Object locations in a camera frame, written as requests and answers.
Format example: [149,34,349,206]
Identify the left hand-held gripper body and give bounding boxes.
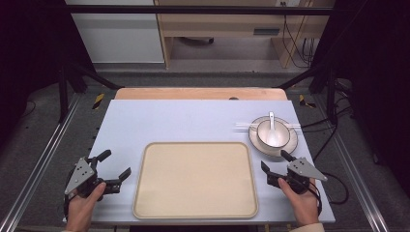
[64,157,109,199]

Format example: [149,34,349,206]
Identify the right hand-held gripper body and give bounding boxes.
[282,157,329,195]

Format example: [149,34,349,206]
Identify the white plate with dark rim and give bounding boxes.
[248,115,300,159]

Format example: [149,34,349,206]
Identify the person's left hand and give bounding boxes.
[65,182,107,232]

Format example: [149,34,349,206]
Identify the person's right hand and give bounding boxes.
[277,177,321,227]

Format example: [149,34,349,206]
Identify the white ceramic spoon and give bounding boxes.
[266,111,282,147]

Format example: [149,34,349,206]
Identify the white bowl with dark rim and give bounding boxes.
[255,118,291,152]

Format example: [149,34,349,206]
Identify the white chopstick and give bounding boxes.
[234,122,303,129]
[232,128,304,133]

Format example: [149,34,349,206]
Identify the yellow black floor tape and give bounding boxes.
[92,93,106,111]
[298,94,317,109]

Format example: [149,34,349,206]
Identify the beige plastic tray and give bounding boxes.
[132,141,260,220]

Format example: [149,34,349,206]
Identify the wooden board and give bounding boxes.
[114,87,288,102]

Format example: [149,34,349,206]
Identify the black curtain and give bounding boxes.
[309,0,410,191]
[0,0,97,149]

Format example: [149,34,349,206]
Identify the white cabinet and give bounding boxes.
[64,0,165,65]

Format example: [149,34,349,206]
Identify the grey desk label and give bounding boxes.
[252,27,281,37]

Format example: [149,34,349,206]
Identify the light wooden desk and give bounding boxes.
[154,0,335,70]

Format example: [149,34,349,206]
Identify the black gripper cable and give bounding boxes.
[307,171,350,217]
[63,192,72,221]

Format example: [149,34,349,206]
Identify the aluminium floor rail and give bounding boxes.
[312,94,392,232]
[0,93,82,232]

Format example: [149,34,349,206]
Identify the black floor cable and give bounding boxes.
[300,96,354,163]

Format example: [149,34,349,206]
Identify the black frame strut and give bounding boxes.
[276,59,340,126]
[57,59,126,124]

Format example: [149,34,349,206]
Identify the black hanging cables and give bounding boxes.
[280,1,317,70]

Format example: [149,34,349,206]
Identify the black horizontal frame bar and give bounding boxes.
[64,4,337,16]

